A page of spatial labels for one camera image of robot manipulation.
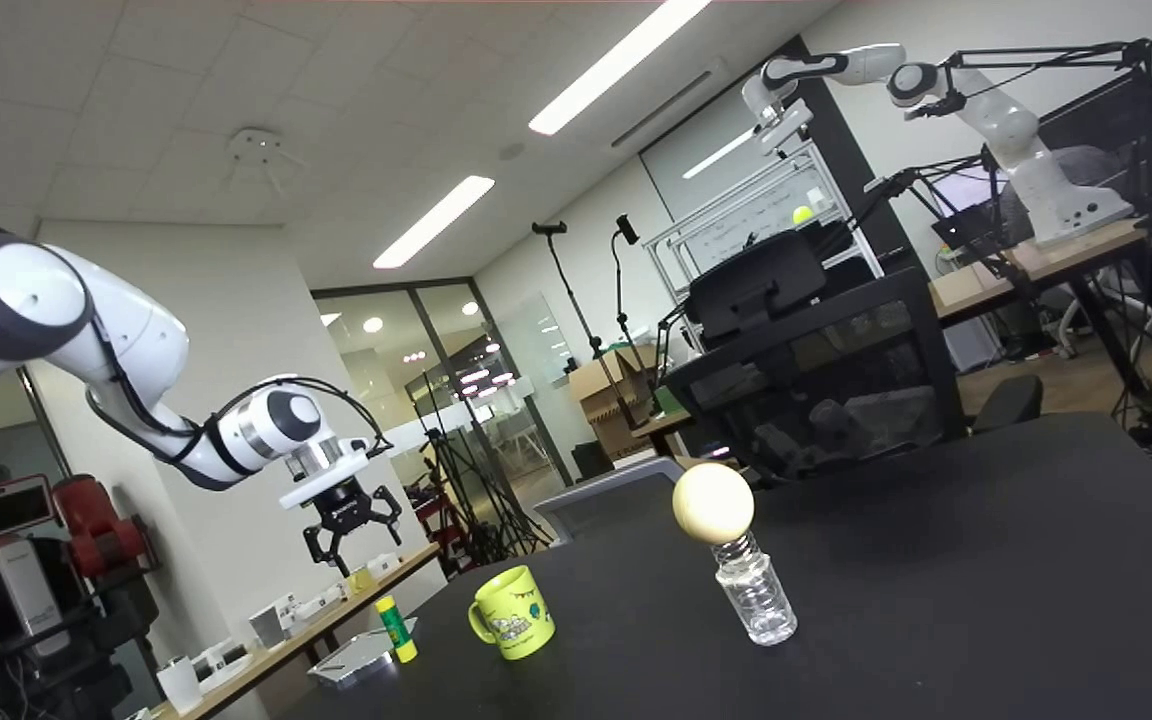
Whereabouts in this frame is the black metal shelf rack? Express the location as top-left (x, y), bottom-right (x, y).
top-left (652, 52), bottom-right (969, 487)

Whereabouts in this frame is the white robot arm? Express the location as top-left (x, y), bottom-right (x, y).
top-left (0, 229), bottom-right (399, 572)

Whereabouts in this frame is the pale yellow ball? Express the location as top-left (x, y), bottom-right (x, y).
top-left (672, 464), bottom-right (757, 544)

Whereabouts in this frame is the clear plastic bottle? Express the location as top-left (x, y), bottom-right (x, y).
top-left (712, 537), bottom-right (801, 650)

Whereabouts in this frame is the wooden side table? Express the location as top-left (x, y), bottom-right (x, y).
top-left (930, 220), bottom-right (1152, 419)

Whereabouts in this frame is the yellow-green mug cup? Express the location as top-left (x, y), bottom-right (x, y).
top-left (469, 564), bottom-right (555, 665)

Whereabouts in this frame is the wooden bench with boxes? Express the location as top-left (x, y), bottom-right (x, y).
top-left (149, 544), bottom-right (442, 720)

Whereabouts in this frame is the white tray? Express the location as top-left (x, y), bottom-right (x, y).
top-left (309, 632), bottom-right (396, 693)

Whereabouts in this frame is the red robot machine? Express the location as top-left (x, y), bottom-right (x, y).
top-left (0, 474), bottom-right (156, 661)

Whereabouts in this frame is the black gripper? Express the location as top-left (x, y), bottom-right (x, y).
top-left (303, 482), bottom-right (399, 576)

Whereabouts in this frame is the green yellow glue stick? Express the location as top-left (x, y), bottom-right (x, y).
top-left (378, 596), bottom-right (419, 665)

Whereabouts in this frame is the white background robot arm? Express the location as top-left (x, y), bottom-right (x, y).
top-left (740, 40), bottom-right (1132, 243)

